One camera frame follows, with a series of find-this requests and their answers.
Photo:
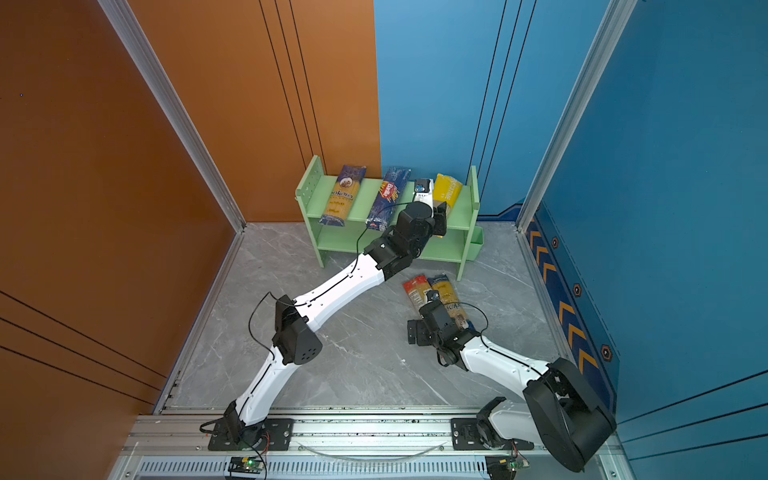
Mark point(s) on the aluminium front rail frame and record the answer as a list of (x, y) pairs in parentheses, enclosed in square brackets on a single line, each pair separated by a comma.
[(342, 443)]

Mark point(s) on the blue Barilla spaghetti box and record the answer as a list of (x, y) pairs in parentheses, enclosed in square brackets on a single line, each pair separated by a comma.
[(387, 198)]

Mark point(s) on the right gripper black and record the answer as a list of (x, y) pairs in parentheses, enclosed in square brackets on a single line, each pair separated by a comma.
[(420, 327)]

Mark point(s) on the Ankara spaghetti bag blue yellow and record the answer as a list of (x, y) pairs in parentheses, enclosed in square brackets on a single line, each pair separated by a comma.
[(343, 195)]

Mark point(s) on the right circuit board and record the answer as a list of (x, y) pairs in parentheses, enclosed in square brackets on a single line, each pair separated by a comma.
[(504, 467)]

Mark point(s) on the red spaghetti bag white label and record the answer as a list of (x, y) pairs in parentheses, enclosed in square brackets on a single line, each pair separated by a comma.
[(420, 291)]

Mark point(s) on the yellow Pastatime spaghetti bag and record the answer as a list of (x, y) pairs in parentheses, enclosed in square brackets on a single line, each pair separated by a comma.
[(446, 192)]

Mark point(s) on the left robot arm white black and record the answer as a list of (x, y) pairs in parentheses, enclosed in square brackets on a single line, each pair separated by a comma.
[(297, 321)]

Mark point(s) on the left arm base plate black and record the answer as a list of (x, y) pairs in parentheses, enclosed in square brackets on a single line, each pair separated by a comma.
[(274, 434)]

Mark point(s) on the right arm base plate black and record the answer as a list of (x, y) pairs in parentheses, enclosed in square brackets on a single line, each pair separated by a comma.
[(473, 434)]

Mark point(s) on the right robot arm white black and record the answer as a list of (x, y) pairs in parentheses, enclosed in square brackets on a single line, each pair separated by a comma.
[(562, 412)]

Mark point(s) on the left green circuit board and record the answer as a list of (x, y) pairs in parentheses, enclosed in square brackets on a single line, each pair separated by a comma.
[(248, 467)]

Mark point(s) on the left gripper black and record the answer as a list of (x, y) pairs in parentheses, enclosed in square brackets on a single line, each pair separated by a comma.
[(437, 219)]

